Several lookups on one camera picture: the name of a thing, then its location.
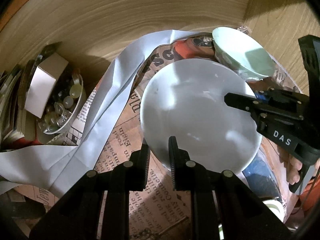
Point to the small bowl of beads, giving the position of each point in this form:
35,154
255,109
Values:
64,104

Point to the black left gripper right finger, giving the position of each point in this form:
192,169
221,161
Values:
222,206

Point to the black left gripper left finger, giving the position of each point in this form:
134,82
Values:
130,177

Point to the person's right hand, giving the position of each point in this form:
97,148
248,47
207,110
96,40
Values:
293,166

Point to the pale green bowl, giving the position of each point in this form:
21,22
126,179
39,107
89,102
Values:
242,54

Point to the long white paper strip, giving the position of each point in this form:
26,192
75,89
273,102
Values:
58,168

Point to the newspaper print table mat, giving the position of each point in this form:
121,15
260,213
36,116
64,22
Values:
146,220

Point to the white round plate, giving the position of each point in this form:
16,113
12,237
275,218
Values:
185,99

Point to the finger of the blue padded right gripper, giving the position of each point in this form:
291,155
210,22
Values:
263,96

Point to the stack of papers and magazines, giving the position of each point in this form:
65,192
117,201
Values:
16,123

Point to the small white paper box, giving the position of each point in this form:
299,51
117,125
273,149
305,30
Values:
44,80

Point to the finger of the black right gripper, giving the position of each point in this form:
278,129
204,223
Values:
244,103

